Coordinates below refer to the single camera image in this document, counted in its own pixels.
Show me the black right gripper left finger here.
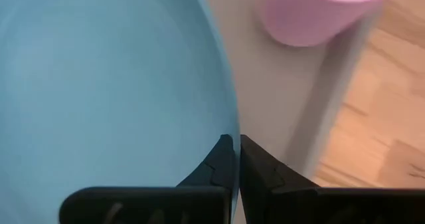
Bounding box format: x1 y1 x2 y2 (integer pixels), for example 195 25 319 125
58 134 238 224

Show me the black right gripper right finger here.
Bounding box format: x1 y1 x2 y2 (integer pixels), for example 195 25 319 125
239 134 425 224

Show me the blue plastic plate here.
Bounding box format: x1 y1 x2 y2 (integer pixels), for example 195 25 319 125
0 0 241 224

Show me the pink plastic mug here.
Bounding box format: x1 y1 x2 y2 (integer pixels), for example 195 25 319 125
254 0 406 48

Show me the gray plastic tray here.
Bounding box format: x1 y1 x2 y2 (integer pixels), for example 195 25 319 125
198 0 383 224

